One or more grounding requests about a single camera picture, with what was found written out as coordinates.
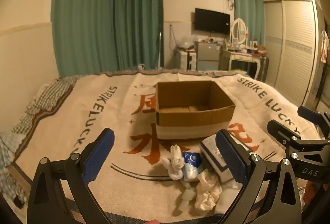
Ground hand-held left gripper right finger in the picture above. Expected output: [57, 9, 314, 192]
[216, 130, 302, 224]

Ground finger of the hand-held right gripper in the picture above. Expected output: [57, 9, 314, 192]
[267, 119, 304, 155]
[297, 106, 330, 137]

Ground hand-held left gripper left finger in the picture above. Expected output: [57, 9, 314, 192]
[27, 128, 115, 224]

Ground white wet wipes pack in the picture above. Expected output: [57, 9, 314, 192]
[200, 136, 232, 183]

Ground pale blue tissue packet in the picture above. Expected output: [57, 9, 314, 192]
[182, 163, 200, 182]

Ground brown cardboard box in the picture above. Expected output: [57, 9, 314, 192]
[155, 81, 236, 141]

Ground white socks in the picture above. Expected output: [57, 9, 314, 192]
[162, 145, 186, 180]

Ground person's right hand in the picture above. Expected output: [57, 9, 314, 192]
[303, 180, 330, 214]

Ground beige printed blanket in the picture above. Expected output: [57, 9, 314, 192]
[13, 70, 323, 217]

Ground white louvered wardrobe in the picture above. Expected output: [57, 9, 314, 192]
[263, 0, 323, 109]

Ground hanging red white garment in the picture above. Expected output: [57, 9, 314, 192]
[320, 30, 330, 63]

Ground green checkered bed sheet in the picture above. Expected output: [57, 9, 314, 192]
[10, 76, 83, 134]

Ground white dressing table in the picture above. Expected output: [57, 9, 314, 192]
[219, 48, 262, 80]

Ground blue patterned bedding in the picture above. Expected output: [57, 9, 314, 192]
[0, 131, 29, 204]

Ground grey mini fridge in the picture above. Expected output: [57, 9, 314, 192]
[196, 41, 222, 70]

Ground white ribbed suitcase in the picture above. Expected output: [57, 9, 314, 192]
[180, 51, 198, 70]

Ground white oval mirror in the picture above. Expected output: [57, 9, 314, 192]
[231, 18, 248, 45]

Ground narrow green curtain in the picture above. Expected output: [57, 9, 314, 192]
[231, 0, 265, 46]

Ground white mop pole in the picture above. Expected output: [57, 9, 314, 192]
[156, 32, 164, 70]

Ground clear plastic bag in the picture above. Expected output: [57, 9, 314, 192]
[178, 36, 195, 50]

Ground wide green curtain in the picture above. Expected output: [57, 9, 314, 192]
[52, 0, 114, 77]

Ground black wall television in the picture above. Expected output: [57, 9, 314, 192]
[194, 8, 231, 35]

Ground hanging black cable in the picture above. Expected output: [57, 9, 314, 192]
[169, 24, 176, 47]

